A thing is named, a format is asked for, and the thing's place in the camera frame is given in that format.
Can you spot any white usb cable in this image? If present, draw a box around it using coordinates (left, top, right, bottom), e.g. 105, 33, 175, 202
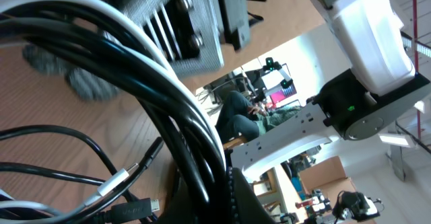
0, 0, 227, 224

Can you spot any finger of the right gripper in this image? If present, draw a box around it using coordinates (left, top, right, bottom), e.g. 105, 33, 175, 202
108, 0, 224, 78

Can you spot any background cardboard box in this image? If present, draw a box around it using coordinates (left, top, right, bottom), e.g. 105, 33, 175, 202
299, 156, 356, 207

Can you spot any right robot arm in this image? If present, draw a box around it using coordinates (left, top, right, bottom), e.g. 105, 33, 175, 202
98, 0, 430, 179

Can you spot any seated person in background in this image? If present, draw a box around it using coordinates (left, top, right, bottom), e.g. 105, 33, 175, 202
215, 91, 302, 144

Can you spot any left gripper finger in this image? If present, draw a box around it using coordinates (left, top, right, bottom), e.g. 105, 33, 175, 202
168, 166, 277, 224

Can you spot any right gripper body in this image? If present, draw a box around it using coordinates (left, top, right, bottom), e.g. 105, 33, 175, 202
218, 0, 266, 51

